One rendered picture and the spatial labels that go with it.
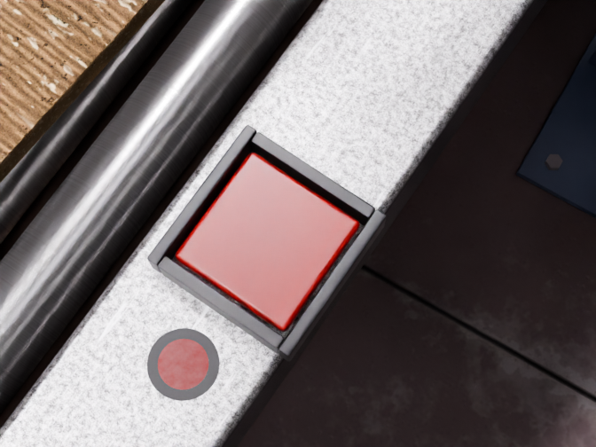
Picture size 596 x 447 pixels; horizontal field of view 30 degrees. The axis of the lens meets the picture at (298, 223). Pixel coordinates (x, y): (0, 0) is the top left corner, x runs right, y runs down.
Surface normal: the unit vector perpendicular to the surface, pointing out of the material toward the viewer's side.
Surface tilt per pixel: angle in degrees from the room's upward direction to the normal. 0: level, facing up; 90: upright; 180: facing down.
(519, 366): 0
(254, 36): 41
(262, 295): 0
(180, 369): 0
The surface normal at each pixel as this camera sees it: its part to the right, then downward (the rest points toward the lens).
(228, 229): -0.01, -0.26
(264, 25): 0.53, 0.15
